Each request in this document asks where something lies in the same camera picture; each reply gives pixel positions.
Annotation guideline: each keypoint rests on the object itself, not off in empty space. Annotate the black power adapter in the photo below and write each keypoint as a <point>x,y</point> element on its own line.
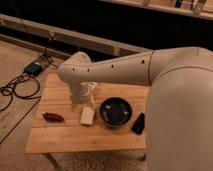
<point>33,69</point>

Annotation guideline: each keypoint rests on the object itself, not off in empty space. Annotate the black bowl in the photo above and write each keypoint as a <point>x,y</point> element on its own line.
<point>115,111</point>

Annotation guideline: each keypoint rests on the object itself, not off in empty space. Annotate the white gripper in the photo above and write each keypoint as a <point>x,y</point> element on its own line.
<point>82,94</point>

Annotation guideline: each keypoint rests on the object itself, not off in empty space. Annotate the white sponge block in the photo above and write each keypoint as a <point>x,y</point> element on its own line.
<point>87,116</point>

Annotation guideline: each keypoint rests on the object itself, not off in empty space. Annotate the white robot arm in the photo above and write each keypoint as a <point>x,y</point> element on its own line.
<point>179,106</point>

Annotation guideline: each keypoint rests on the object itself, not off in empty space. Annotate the wooden table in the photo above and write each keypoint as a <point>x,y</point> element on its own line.
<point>70,136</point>

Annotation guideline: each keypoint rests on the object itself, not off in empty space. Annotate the black eraser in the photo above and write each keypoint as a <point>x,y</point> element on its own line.
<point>139,124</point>

